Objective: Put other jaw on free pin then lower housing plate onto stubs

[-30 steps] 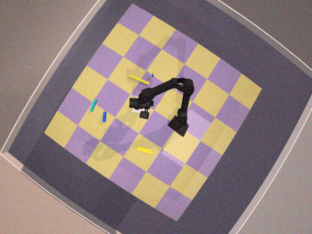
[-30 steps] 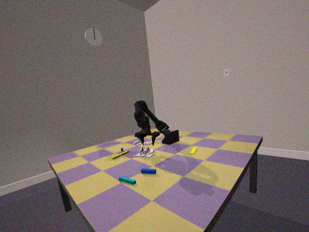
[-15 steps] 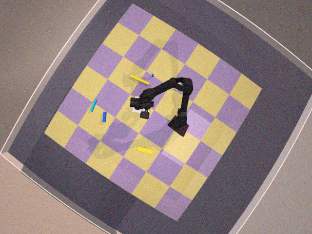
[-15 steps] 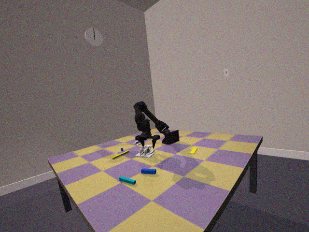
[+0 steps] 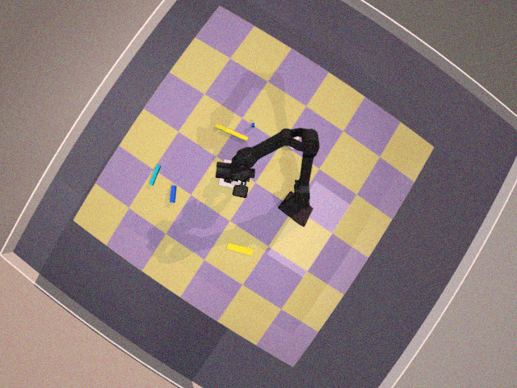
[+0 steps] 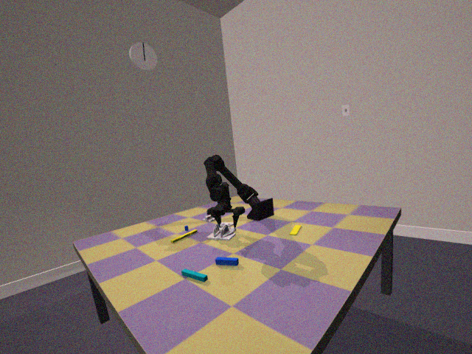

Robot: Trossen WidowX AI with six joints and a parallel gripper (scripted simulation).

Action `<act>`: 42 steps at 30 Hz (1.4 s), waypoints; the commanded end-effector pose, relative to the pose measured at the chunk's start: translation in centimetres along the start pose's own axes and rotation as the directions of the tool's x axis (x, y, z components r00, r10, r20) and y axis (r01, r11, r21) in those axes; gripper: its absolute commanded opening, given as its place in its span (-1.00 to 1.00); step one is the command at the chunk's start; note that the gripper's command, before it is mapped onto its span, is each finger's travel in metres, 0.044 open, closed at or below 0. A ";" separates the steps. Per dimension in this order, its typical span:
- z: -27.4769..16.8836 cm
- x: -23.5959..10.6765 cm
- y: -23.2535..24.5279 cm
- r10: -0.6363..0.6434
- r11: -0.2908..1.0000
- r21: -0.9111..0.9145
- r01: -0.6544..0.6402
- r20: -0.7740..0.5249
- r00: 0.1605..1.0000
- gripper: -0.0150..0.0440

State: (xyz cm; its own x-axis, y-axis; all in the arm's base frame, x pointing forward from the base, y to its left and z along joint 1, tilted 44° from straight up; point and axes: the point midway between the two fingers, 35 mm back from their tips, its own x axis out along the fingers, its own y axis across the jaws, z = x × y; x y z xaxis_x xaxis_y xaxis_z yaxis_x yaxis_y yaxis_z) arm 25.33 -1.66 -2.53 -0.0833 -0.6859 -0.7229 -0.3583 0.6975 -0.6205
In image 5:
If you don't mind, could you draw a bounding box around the teal rectangular block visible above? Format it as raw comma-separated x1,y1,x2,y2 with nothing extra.
149,165,161,185

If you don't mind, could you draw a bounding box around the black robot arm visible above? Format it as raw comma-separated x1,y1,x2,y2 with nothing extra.
215,128,320,216

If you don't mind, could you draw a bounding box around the blue rectangular block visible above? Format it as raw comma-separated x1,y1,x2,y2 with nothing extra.
170,185,177,203

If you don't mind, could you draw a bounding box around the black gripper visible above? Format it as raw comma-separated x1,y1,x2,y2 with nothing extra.
233,178,250,198

